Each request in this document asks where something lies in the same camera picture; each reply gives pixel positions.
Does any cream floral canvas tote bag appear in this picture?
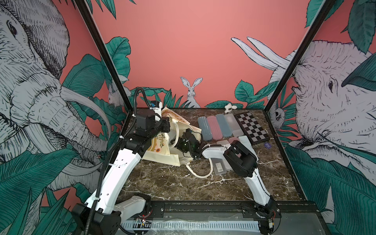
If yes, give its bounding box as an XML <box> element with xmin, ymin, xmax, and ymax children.
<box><xmin>143</xmin><ymin>107</ymin><xmax>213</xmax><ymax>179</ymax></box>

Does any grey case with label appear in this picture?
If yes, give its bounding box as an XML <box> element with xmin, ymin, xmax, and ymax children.
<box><xmin>211</xmin><ymin>158</ymin><xmax>227</xmax><ymax>175</ymax></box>

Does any pink pencil case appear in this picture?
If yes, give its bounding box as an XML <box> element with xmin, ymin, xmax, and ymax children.
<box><xmin>228</xmin><ymin>137</ymin><xmax>239</xmax><ymax>144</ymax></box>
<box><xmin>207</xmin><ymin>116</ymin><xmax>223</xmax><ymax>140</ymax></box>

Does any translucent white pencil case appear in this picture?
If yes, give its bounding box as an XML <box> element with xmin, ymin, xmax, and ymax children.
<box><xmin>224</xmin><ymin>114</ymin><xmax>244</xmax><ymax>137</ymax></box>

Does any pale mint case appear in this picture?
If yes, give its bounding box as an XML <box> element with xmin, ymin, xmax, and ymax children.
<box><xmin>238</xmin><ymin>136</ymin><xmax>259</xmax><ymax>161</ymax></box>

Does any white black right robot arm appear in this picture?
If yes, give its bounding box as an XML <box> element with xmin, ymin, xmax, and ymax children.
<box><xmin>176</xmin><ymin>129</ymin><xmax>277</xmax><ymax>218</ymax></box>

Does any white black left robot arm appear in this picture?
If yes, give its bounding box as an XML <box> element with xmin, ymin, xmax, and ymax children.
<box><xmin>72</xmin><ymin>114</ymin><xmax>170</xmax><ymax>235</ymax></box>

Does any light teal case in bag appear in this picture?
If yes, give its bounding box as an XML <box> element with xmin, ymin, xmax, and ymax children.
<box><xmin>197</xmin><ymin>117</ymin><xmax>212</xmax><ymax>141</ymax></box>

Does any small white toy figure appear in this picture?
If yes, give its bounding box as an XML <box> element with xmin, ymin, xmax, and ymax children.
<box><xmin>225</xmin><ymin>103</ymin><xmax>238</xmax><ymax>114</ymax></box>

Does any black white chessboard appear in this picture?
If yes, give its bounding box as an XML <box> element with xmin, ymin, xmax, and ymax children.
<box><xmin>235</xmin><ymin>112</ymin><xmax>270</xmax><ymax>145</ymax></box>

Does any small purple round sticker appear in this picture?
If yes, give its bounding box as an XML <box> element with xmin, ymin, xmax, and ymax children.
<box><xmin>264</xmin><ymin>143</ymin><xmax>272</xmax><ymax>149</ymax></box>

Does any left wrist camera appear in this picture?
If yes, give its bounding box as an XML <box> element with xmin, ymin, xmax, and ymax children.
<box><xmin>135</xmin><ymin>100</ymin><xmax>163</xmax><ymax>130</ymax></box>

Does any black corrugated left cable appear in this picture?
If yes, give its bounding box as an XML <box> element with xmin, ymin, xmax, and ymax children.
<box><xmin>83</xmin><ymin>87</ymin><xmax>152</xmax><ymax>235</ymax></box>

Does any black front mounting rail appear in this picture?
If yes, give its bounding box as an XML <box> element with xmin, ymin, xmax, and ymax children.
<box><xmin>146</xmin><ymin>200</ymin><xmax>319</xmax><ymax>219</ymax></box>

